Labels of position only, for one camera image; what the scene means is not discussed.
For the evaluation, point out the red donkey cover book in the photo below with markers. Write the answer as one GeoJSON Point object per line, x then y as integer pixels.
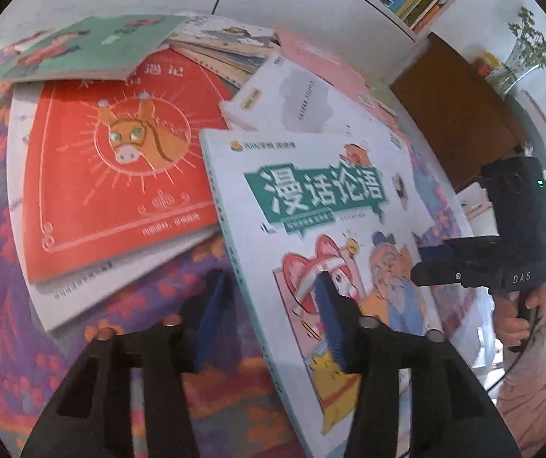
{"type": "Point", "coordinates": [87, 191]}

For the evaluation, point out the green plant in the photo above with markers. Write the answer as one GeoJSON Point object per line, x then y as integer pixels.
{"type": "Point", "coordinates": [540, 43]}

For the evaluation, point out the yellow small object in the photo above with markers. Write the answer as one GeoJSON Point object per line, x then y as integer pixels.
{"type": "Point", "coordinates": [490, 62]}

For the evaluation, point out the white comic book teal banner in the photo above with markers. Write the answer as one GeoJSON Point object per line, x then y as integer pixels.
{"type": "Point", "coordinates": [301, 229]}

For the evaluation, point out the white book grey shape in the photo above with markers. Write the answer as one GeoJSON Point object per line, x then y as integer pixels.
{"type": "Point", "coordinates": [301, 100]}

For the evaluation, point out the green cartoon figure book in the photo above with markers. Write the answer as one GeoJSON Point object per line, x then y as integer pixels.
{"type": "Point", "coordinates": [101, 43]}

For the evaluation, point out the glass vase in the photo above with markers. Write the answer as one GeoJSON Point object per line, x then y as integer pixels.
{"type": "Point", "coordinates": [511, 69]}

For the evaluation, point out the purple floral blanket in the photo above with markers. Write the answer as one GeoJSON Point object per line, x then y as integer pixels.
{"type": "Point", "coordinates": [10, 343]}

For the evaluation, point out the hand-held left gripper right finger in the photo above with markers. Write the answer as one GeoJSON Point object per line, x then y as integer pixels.
{"type": "Point", "coordinates": [332, 319]}

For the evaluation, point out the pink cover book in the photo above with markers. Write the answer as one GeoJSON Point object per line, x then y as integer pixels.
{"type": "Point", "coordinates": [330, 64]}

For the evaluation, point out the white spiral-bound book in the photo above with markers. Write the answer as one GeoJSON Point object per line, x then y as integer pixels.
{"type": "Point", "coordinates": [215, 64]}

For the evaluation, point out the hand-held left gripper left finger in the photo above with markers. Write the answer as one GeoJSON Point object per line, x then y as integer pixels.
{"type": "Point", "coordinates": [213, 315]}

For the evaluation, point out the white illustrated book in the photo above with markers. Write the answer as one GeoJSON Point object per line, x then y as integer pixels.
{"type": "Point", "coordinates": [235, 33]}

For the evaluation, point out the person's right hand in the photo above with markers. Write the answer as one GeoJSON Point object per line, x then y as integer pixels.
{"type": "Point", "coordinates": [504, 319]}

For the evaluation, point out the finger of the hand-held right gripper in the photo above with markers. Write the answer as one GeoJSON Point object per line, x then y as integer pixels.
{"type": "Point", "coordinates": [445, 274]}
{"type": "Point", "coordinates": [433, 253]}

